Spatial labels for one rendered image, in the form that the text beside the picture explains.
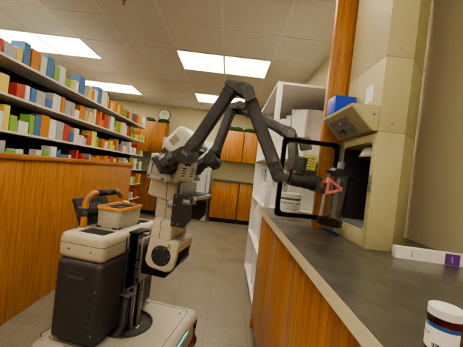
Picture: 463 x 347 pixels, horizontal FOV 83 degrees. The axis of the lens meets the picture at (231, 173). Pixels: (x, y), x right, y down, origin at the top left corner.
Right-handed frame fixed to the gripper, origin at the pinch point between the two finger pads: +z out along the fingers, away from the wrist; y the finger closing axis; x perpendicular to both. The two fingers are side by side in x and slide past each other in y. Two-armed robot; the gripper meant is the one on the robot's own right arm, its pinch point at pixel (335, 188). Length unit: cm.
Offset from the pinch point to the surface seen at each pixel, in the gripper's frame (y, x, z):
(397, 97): -6.3, -40.3, 13.3
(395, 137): -6.4, -24.7, 16.0
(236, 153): 516, -42, -35
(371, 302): -55, 23, -10
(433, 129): 21, -40, 50
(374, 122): -6.4, -28.5, 6.7
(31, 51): 133, -64, -244
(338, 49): 31, -74, -2
